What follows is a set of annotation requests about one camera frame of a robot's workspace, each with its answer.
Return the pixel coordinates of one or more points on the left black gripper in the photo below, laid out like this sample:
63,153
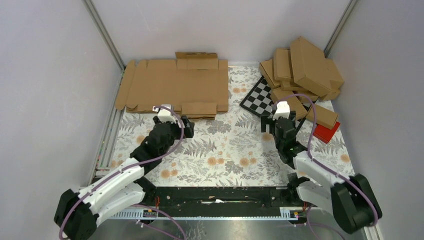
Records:
173,123

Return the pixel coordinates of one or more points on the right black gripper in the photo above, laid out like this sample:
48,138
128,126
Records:
292,118

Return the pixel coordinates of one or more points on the cardboard box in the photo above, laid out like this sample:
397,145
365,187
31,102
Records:
335,78
309,67
267,71
282,65
297,89
332,95

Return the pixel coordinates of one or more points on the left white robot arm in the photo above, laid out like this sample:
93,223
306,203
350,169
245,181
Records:
79,213

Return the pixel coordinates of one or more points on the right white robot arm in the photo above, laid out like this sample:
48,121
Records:
349,199

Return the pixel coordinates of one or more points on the folded box on checkerboard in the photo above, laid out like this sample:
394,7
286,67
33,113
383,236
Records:
294,103

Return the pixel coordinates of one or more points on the folded box on red box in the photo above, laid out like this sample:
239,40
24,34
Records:
323,116

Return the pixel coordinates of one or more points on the leaning folded cardboard box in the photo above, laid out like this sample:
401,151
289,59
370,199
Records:
267,71

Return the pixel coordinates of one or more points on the black white checkerboard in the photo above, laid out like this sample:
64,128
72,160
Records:
258,100

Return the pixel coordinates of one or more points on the floral patterned table mat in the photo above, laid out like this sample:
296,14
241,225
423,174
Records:
229,150

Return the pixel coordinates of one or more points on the stack of flat cardboard sheets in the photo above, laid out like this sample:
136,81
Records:
196,84

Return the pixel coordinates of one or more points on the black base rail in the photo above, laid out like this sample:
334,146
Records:
224,202

